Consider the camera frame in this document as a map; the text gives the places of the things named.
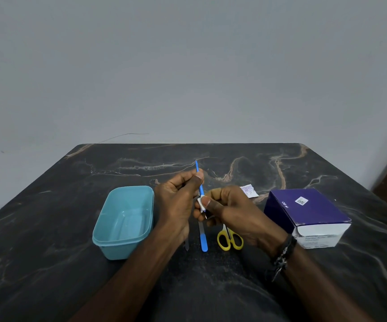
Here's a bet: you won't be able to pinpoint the person's right forearm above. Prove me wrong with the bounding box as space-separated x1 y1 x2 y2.
270 244 376 322

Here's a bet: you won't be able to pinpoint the person's left forearm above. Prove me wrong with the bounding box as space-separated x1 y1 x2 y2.
69 228 189 322

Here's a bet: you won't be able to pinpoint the teal plastic container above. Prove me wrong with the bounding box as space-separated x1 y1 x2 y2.
92 186 155 261

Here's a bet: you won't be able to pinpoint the black beaded bracelet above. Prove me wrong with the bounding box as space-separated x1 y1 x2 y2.
266 233 298 283

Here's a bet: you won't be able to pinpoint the wide blue-handled metal instrument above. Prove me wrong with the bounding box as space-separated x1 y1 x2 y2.
198 221 209 253

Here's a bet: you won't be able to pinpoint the purple and white cardboard box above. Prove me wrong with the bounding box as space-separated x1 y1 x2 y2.
263 188 352 249

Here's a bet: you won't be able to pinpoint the person's left hand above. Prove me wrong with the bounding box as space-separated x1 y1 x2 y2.
154 169 205 244

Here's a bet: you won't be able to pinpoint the white printed sachet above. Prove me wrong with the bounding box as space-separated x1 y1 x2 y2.
239 184 260 199

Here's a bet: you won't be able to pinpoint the person's right hand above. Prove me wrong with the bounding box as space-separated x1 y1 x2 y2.
193 186 289 256

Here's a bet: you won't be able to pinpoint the yellow-handled scissors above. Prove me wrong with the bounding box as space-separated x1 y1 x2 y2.
216 225 244 251

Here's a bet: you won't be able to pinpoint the thin blue-handled instrument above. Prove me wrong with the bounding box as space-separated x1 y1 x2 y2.
195 160 209 221

